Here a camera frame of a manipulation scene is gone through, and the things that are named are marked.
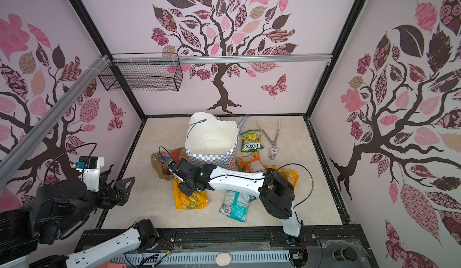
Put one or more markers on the yellow mango gummy bag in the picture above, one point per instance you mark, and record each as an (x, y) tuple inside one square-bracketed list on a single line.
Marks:
[(198, 200)]

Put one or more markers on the aluminium rail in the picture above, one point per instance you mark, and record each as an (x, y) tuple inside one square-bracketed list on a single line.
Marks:
[(12, 162), (223, 59)]

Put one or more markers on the beige oval sticker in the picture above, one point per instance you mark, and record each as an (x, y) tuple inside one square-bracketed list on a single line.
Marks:
[(223, 259)]

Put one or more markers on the orange snack bag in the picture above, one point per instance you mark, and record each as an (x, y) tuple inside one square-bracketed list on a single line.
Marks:
[(250, 163)]

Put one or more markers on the teal snack bag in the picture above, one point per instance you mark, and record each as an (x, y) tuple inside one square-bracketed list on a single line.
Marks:
[(235, 205)]

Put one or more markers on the yellow snack bag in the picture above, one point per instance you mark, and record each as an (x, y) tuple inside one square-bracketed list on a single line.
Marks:
[(290, 175)]

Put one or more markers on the blue checkered paper bag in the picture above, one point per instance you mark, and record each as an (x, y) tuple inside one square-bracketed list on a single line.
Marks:
[(213, 140)]

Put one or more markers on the aluminium rail back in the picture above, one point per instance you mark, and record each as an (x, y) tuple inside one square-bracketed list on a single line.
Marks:
[(223, 59)]

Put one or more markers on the aluminium rail left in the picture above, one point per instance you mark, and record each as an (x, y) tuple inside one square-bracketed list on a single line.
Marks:
[(12, 162)]

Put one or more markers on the black wire basket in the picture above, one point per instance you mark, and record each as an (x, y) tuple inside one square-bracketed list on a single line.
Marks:
[(157, 71)]

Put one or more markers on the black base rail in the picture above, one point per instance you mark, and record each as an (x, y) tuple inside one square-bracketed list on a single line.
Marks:
[(185, 237)]

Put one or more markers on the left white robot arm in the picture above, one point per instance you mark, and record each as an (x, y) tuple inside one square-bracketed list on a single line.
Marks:
[(57, 212)]

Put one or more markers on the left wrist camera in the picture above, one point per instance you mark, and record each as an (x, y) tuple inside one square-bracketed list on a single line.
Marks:
[(90, 168)]

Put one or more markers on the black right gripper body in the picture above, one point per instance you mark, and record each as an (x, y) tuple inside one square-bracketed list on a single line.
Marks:
[(178, 169)]

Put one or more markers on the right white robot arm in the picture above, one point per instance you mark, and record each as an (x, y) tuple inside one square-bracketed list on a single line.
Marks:
[(274, 191)]

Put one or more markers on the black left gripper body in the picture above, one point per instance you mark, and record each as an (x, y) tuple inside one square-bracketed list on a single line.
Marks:
[(107, 197)]

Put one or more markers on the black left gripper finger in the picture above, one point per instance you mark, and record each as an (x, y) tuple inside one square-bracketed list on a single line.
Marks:
[(106, 174), (122, 190)]

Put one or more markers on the red object bottom edge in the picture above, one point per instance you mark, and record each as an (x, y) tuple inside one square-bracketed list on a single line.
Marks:
[(112, 265)]

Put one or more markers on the black round knob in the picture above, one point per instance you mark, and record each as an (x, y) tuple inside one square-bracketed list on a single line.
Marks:
[(347, 254)]

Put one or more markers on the green yellow fox candy bag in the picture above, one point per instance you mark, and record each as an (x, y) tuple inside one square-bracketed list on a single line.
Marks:
[(251, 141)]

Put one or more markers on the white vented cable duct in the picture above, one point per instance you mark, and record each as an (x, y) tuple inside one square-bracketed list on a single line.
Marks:
[(240, 259)]

